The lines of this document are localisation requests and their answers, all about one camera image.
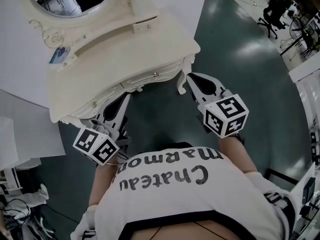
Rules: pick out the white desk with black frame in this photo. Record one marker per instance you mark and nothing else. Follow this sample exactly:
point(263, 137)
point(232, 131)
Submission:
point(302, 184)

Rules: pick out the white paper label sheet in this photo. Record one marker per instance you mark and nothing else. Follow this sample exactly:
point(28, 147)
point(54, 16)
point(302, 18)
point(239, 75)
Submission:
point(78, 41)

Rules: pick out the person's white printed shirt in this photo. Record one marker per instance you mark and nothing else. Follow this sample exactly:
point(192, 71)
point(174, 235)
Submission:
point(187, 191)

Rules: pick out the white ornate oval mirror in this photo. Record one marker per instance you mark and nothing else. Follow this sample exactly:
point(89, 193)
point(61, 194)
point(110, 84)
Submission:
point(70, 1)

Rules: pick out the black standing fan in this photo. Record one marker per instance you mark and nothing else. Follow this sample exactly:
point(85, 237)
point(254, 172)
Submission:
point(297, 39)

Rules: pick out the white padded bundle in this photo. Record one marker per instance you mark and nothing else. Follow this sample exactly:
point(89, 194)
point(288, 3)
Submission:
point(27, 196)

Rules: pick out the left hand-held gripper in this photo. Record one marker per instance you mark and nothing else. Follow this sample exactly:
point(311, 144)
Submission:
point(86, 141)

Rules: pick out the person's left forearm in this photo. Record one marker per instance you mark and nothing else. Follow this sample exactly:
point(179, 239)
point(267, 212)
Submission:
point(102, 184)

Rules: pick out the white shelving unit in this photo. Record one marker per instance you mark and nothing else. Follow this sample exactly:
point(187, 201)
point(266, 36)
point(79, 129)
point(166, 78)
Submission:
point(307, 89)

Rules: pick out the white textured vase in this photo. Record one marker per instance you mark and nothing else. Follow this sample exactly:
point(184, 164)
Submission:
point(140, 1)

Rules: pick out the cream ornate dressing table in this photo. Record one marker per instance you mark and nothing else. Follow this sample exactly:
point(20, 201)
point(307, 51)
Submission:
point(125, 56)

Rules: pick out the person's right forearm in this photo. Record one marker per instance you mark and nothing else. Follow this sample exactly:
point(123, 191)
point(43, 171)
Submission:
point(237, 154)

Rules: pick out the blue printed booklet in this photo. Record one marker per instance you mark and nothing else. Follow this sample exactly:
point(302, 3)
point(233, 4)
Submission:
point(60, 55)

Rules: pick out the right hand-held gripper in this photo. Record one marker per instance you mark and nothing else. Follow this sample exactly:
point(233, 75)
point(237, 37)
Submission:
point(232, 106)

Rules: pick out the black office chair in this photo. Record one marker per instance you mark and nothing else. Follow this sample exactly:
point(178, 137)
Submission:
point(271, 16)

